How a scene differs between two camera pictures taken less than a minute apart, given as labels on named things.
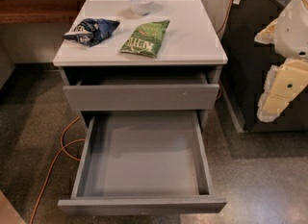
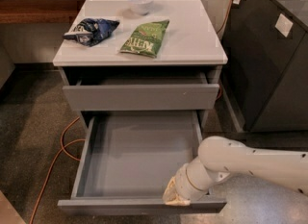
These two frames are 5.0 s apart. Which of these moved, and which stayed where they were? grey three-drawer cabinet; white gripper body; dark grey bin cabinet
Moved: white gripper body
Stayed: grey three-drawer cabinet; dark grey bin cabinet
